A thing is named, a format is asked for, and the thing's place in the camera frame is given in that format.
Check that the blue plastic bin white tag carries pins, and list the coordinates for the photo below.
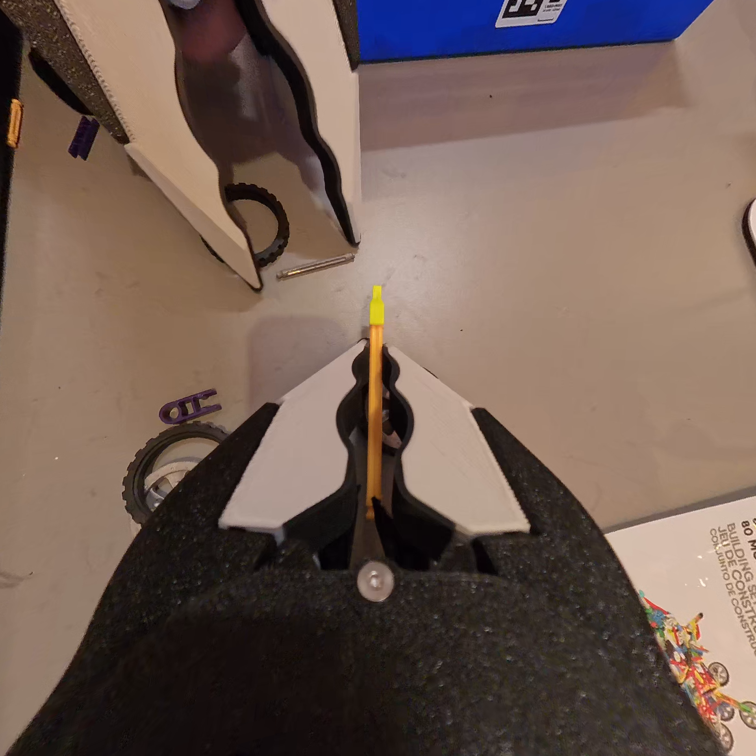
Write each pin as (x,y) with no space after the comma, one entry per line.
(443,29)

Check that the yellow plastic connector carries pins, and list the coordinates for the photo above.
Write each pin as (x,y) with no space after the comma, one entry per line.
(377,313)

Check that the white document stand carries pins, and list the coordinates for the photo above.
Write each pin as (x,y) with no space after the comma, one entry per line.
(751,230)

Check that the purple plastic connector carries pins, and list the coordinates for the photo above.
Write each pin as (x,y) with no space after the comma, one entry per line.
(82,139)
(177,410)

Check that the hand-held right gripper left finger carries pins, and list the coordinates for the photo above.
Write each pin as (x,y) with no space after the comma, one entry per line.
(283,460)

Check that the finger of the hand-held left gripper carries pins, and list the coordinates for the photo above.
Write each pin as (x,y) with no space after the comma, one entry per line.
(136,77)
(331,118)

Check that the grey toy wheel black tire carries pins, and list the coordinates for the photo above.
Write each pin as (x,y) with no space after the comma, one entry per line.
(393,437)

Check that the orange plastic connector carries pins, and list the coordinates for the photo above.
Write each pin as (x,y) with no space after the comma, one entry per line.
(14,124)

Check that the orange plastic rod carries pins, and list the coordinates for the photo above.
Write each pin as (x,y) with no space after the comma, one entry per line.
(373,413)

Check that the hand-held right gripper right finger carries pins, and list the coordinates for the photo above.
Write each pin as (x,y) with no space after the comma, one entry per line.
(460,460)

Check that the dark grey thin rod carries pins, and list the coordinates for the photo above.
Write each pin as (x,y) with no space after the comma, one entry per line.
(316,266)

